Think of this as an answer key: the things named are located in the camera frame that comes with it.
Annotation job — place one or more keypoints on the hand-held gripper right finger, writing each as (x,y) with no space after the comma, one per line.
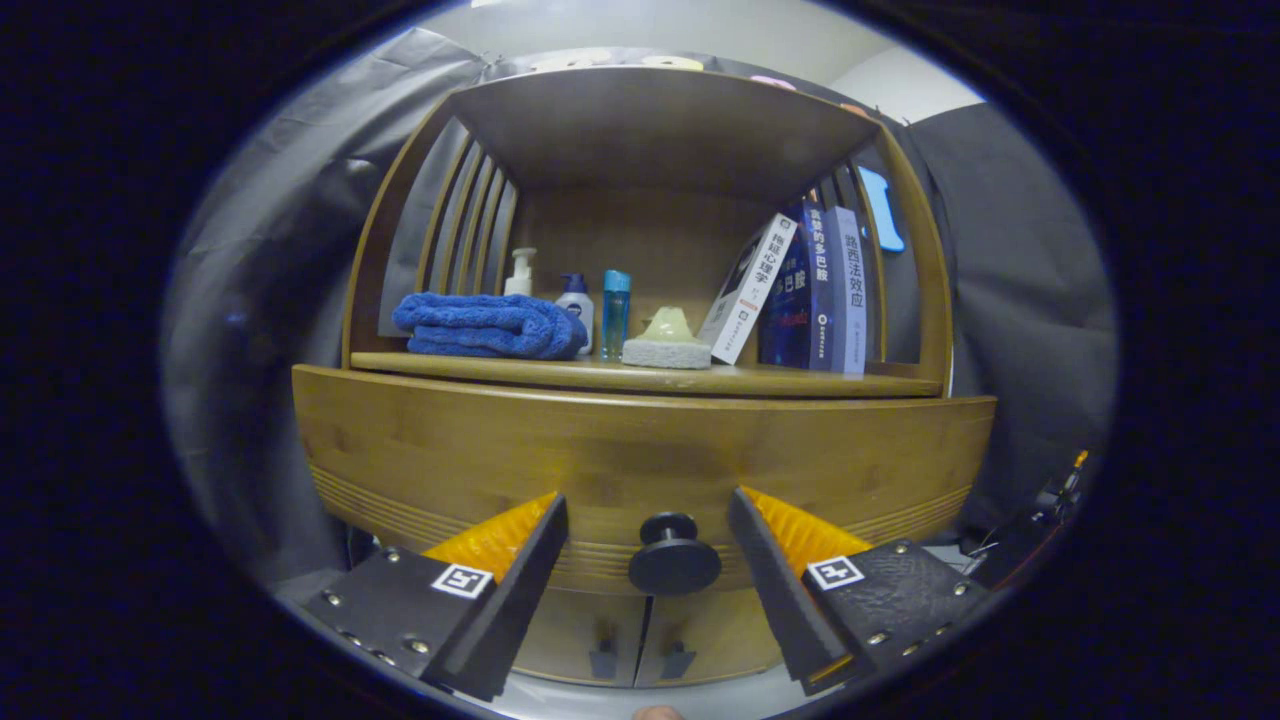
(775,590)

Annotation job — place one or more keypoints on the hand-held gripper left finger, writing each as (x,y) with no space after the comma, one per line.
(520,600)

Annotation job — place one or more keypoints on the black drawer knob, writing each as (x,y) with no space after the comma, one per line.
(673,565)

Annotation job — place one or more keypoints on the wooden drawer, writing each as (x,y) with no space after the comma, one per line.
(600,450)

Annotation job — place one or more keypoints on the cream sponge with white pad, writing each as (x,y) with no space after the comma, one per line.
(665,350)

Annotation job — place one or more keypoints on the wooden cabinet door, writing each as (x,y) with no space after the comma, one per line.
(720,630)
(580,640)

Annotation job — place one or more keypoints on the wooden countertop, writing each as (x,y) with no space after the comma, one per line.
(780,380)

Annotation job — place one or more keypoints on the wooden cabinet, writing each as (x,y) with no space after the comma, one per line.
(650,130)

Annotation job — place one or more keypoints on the blue folded towel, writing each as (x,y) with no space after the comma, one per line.
(480,325)

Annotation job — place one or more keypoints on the white book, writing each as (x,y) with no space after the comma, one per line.
(745,295)

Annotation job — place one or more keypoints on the clear blue bottle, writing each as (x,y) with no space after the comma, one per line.
(615,315)

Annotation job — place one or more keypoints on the white bottle with blue cap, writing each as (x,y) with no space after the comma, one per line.
(578,305)

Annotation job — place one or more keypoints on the dark blue book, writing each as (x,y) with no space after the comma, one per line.
(815,290)

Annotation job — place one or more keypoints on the pale blue book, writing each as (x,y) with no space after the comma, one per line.
(850,290)

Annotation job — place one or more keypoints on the white pump bottle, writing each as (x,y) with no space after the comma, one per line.
(520,280)

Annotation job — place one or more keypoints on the black and orange device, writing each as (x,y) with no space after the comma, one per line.
(1078,460)

